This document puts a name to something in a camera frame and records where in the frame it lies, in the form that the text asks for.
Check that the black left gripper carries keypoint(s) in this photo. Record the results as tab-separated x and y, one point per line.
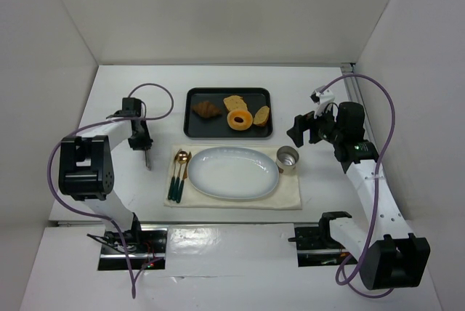
140	142

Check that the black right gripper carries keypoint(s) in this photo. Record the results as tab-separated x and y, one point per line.
310	128

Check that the metal tongs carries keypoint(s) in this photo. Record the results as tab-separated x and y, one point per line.
148	163

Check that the orange glazed donut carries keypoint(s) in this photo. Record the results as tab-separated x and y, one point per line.
239	120

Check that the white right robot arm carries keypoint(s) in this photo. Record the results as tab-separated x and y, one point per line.
389	253

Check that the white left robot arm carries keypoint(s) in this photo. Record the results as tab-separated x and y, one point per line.
86	171

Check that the small bread loaf half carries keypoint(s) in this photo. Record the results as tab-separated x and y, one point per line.
262	115

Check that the round bread slice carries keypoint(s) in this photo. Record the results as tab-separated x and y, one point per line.
235	102

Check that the stainless steel cup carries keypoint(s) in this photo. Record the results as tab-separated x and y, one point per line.
286	159

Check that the brown croissant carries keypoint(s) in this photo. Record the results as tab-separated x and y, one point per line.
206	110

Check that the black baking tray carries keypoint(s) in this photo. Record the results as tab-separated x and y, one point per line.
217	128

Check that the light blue oval plate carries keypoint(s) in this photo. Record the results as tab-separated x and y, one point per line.
233	173

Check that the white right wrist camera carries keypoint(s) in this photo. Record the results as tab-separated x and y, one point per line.
322	98

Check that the gold spoon green handle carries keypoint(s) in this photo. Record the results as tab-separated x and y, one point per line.
179	159

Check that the gold fork green handle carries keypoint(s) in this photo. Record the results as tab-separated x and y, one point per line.
181	185

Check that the gold knife green handle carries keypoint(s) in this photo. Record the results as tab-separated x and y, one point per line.
184	176

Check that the aluminium frame rail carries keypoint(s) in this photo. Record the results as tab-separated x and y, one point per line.
354	94

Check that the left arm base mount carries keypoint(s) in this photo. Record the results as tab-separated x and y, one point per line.
149	253

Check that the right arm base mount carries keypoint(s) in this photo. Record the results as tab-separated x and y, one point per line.
313	251

